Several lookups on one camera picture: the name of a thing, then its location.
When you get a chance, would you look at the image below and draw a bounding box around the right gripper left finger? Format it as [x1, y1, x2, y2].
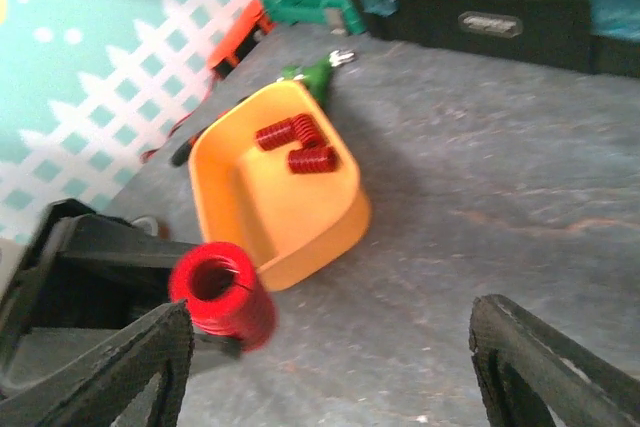
[1, 302, 194, 426]

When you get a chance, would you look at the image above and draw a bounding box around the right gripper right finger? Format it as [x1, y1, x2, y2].
[469, 294, 639, 426]

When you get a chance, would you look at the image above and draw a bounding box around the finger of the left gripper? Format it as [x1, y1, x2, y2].
[0, 199, 244, 393]

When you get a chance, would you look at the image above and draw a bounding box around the large red spring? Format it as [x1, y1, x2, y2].
[168, 242, 277, 351]

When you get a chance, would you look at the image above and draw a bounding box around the small red spring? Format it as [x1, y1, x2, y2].
[254, 118, 297, 151]
[287, 146, 338, 174]
[291, 113, 322, 148]

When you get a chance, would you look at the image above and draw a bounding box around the yellow plastic tray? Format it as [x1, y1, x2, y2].
[188, 81, 372, 291]

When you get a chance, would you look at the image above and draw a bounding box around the green pipe fitting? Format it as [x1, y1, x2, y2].
[276, 50, 356, 107]

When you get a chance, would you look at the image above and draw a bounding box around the black toolbox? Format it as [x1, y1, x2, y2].
[352, 0, 639, 77]

